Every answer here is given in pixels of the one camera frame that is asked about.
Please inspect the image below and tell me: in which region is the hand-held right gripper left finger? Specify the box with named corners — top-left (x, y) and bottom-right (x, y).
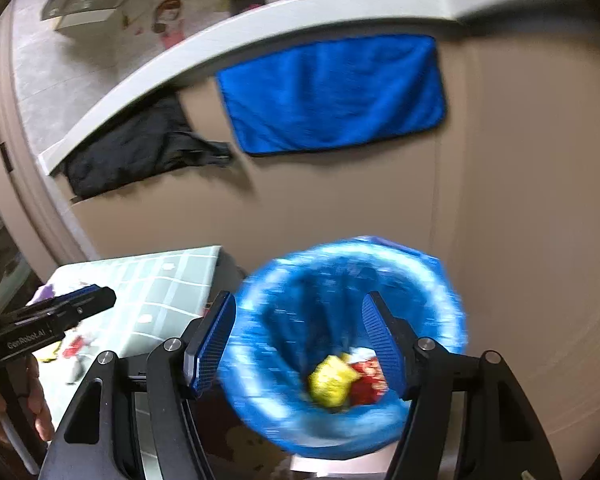
top-left (45, 290), bottom-right (238, 480)

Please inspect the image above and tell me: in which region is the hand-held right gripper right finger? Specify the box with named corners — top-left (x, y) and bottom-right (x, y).
top-left (361, 291), bottom-right (563, 480)

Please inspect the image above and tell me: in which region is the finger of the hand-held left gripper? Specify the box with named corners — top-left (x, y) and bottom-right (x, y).
top-left (27, 284), bottom-right (103, 311)
top-left (0, 287), bottom-right (117, 333)

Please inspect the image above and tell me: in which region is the red plastic bag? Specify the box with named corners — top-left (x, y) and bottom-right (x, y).
top-left (350, 355), bottom-right (387, 406)

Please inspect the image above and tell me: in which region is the yellow snack wrapper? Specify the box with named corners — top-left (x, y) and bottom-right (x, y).
top-left (307, 355), bottom-right (358, 408)

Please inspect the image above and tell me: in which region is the white bin blue bag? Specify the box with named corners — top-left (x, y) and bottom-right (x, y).
top-left (219, 235), bottom-right (468, 461)

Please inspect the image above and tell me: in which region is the person's left hand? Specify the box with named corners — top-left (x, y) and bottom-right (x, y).
top-left (0, 357), bottom-right (55, 443)

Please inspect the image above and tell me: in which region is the green checked table mat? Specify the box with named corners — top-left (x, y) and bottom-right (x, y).
top-left (30, 245), bottom-right (226, 411)

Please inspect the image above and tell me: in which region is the dark red floor rug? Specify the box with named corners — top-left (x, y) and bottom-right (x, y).
top-left (195, 395), bottom-right (306, 480)

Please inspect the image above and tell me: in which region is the black cloth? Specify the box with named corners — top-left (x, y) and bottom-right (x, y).
top-left (62, 95), bottom-right (233, 201)

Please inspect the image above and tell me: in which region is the blue towel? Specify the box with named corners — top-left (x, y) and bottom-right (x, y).
top-left (215, 34), bottom-right (448, 157)

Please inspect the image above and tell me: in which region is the cartoon wall sticker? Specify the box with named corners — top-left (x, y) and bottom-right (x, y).
top-left (120, 0), bottom-right (406, 51)

